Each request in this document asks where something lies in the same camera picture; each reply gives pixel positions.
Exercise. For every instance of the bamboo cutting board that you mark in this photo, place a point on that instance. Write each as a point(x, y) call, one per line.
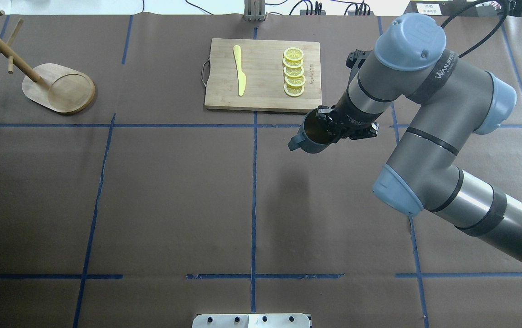
point(262, 64)

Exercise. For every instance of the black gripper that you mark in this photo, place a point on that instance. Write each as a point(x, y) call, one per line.
point(350, 116)

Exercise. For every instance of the dark green HOME mug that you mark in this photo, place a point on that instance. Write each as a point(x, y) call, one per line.
point(312, 136)

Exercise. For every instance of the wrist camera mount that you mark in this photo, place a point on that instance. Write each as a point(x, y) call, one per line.
point(356, 58)

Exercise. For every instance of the aluminium frame post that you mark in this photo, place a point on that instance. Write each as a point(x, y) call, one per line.
point(255, 10)

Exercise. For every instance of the black box with label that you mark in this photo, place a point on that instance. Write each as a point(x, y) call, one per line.
point(442, 8)

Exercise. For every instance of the yellow plastic knife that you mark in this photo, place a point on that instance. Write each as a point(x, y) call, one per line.
point(241, 76)

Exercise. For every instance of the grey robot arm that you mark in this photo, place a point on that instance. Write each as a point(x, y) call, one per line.
point(456, 99)

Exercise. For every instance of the wooden cup storage rack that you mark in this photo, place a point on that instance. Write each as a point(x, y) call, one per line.
point(58, 88)

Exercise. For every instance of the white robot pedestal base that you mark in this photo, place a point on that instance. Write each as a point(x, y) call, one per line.
point(253, 320)

